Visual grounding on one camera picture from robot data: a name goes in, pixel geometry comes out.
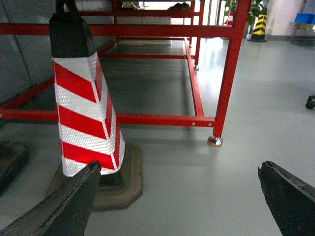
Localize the green potted plant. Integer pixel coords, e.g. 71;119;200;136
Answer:
224;0;264;25

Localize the stainless steel flow rack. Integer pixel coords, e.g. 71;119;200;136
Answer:
289;22;315;43

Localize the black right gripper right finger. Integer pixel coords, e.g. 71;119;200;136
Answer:
257;161;315;236

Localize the black office chair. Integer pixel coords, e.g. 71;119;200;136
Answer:
305;94;315;110

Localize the red white traffic cone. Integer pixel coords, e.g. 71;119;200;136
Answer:
46;0;143;211

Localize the yellow black traffic cone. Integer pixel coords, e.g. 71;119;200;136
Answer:
247;6;267;42

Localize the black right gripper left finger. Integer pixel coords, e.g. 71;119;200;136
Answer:
0;161;100;236

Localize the far red white cone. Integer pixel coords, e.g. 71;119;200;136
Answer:
226;10;234;26

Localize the front left blue bin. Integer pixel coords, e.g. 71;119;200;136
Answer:
294;13;315;24

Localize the red metal frame table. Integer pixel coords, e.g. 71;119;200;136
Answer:
0;0;251;147

